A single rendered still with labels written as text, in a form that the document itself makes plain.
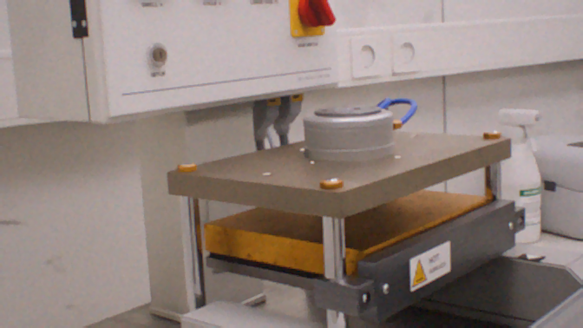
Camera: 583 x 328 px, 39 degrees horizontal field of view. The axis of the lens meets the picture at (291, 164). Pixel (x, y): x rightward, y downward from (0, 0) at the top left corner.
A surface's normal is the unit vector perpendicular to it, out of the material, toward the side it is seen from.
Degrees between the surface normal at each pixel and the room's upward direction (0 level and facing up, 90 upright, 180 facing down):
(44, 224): 90
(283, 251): 90
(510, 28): 90
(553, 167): 86
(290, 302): 0
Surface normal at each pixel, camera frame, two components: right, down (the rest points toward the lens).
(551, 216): -0.84, 0.15
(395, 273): 0.77, 0.07
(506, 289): -0.64, 0.16
